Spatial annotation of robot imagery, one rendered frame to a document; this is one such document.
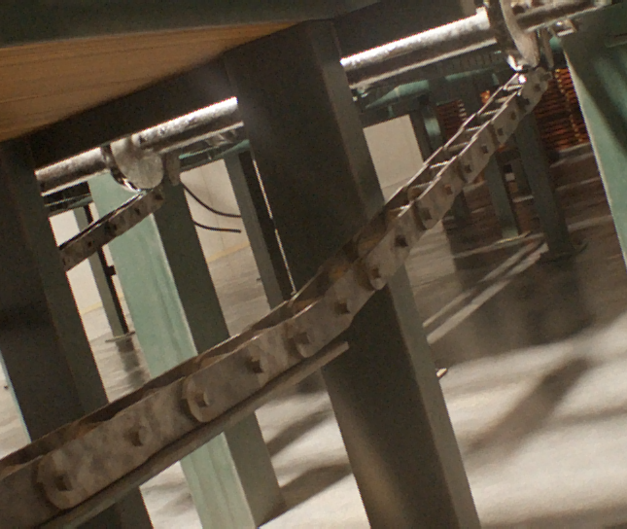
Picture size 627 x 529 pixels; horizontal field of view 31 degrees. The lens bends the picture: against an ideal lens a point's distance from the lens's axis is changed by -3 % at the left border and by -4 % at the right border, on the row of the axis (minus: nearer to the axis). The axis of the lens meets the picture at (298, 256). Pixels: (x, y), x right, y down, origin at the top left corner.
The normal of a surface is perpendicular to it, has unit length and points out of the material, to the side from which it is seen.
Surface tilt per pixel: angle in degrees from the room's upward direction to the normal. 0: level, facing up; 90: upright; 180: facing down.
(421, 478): 90
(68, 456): 90
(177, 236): 90
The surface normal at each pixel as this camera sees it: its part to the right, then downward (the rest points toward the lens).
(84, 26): 0.84, -0.22
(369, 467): -0.45, 0.21
